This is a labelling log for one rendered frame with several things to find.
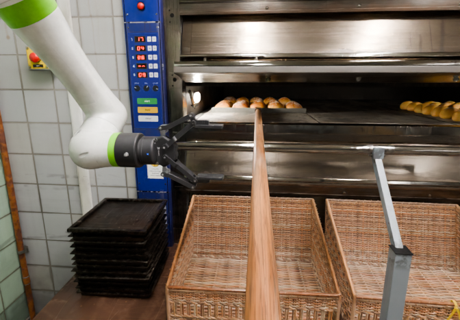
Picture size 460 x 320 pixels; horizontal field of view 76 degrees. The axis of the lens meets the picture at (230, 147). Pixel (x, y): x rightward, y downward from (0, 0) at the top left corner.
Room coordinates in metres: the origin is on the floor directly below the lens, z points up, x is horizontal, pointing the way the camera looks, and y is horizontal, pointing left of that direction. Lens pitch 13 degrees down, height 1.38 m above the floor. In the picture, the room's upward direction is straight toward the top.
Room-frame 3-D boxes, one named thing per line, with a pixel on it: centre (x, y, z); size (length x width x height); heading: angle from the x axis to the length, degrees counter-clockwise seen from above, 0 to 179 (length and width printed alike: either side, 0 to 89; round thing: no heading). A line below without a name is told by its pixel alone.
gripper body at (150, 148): (0.76, 0.18, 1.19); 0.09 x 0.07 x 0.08; 85
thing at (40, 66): (1.34, 0.81, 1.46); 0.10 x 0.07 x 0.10; 85
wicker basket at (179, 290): (1.03, -0.08, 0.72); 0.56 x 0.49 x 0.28; 86
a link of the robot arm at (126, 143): (0.77, 0.26, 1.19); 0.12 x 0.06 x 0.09; 175
